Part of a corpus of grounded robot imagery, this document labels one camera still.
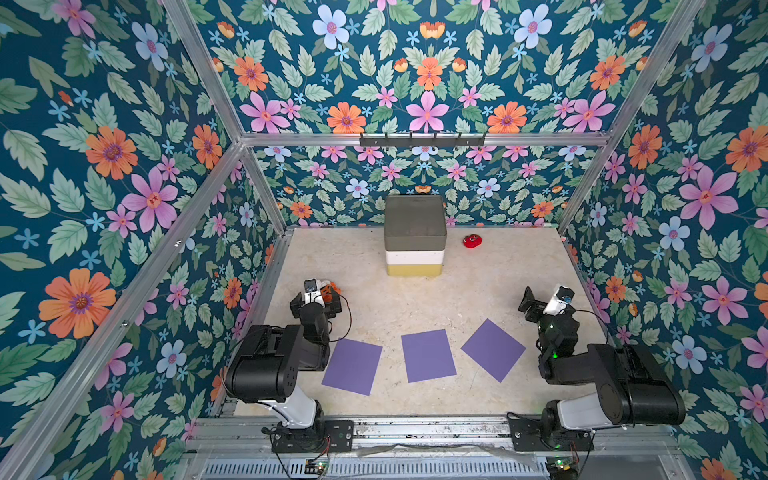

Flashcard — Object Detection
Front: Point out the purple paper square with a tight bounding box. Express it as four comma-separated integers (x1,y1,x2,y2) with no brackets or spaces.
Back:
461,319,526,383
401,329,457,383
321,339,383,396

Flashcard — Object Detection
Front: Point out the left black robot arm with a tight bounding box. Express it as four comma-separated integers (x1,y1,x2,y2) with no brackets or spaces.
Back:
224,285,342,431

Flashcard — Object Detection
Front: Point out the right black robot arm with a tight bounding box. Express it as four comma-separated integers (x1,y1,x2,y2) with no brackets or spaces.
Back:
518,286,686,437

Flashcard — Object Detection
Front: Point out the orange tiger plush toy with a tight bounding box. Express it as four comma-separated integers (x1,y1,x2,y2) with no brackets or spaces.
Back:
321,282,340,303

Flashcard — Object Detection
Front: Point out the small red toy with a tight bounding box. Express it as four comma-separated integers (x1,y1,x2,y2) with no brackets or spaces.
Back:
462,234,483,249

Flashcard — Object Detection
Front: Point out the grey white yellow stacked box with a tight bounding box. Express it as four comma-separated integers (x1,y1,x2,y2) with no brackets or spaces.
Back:
384,195,447,277

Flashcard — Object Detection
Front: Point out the white ventilation grille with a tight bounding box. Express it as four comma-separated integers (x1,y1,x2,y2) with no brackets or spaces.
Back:
201,457,550,479

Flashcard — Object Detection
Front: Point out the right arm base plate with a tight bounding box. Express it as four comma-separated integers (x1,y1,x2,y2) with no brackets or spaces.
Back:
506,412,594,453

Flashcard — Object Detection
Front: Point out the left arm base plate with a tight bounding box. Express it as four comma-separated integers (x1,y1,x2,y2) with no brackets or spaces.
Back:
269,420,355,454

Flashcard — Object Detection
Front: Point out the grey wall hook rail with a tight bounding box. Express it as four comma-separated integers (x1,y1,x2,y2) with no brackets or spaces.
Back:
358,133,486,149

